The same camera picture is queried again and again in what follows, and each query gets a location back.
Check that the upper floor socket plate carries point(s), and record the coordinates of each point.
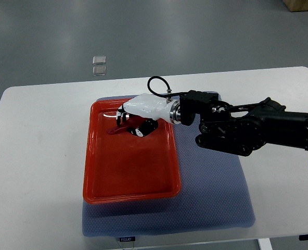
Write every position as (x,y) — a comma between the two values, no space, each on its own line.
(99,60)

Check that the red pepper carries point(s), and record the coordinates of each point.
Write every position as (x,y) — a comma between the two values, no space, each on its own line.
(131,123)

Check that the white table leg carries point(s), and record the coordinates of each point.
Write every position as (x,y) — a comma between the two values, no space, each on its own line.
(265,244)

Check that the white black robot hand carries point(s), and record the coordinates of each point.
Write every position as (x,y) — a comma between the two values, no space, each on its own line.
(150,107)

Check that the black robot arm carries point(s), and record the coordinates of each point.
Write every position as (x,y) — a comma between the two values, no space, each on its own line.
(242,129)

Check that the lower floor socket plate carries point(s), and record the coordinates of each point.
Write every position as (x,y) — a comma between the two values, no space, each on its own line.
(99,70)

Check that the black label tag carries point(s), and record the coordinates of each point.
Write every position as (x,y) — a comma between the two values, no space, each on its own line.
(127,239)

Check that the floor socket plate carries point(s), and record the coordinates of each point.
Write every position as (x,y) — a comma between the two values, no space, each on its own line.
(99,60)
(99,70)

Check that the cardboard box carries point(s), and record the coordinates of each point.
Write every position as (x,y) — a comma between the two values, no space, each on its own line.
(296,5)

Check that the blue grey foam mat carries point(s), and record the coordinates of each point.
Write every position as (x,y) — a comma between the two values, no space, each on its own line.
(214,195)

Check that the red plastic tray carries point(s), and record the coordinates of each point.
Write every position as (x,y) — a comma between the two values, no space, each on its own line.
(123,167)

